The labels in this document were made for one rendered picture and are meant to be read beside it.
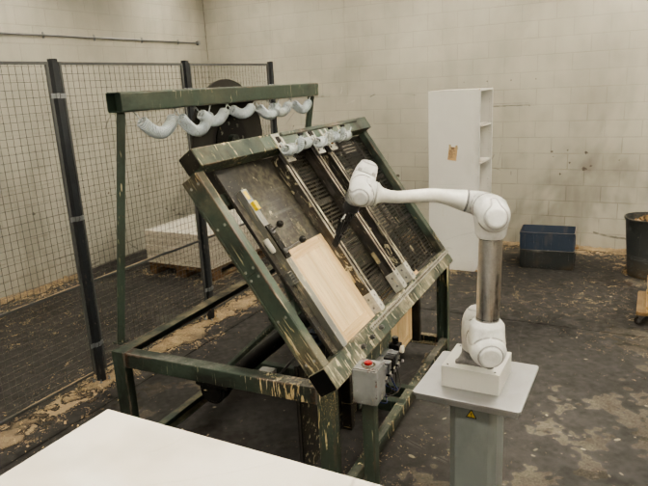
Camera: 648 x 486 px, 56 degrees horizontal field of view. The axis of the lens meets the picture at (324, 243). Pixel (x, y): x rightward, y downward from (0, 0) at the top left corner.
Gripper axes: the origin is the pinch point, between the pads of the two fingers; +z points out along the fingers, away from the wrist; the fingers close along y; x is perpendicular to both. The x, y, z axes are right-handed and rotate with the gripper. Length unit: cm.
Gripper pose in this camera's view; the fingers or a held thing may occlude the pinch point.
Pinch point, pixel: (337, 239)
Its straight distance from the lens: 289.7
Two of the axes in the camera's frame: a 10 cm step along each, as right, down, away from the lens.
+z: -3.5, 8.4, 4.2
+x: 8.3, 4.9, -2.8
